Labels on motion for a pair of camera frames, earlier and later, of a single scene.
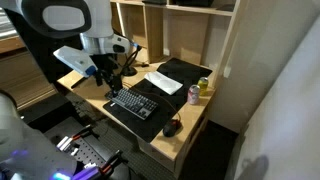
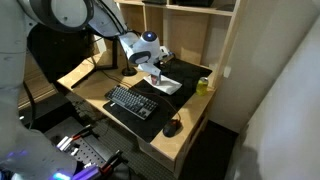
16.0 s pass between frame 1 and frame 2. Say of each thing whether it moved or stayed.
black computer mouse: stayed
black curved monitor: stayed
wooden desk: stayed
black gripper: moved
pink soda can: moved
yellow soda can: stayed
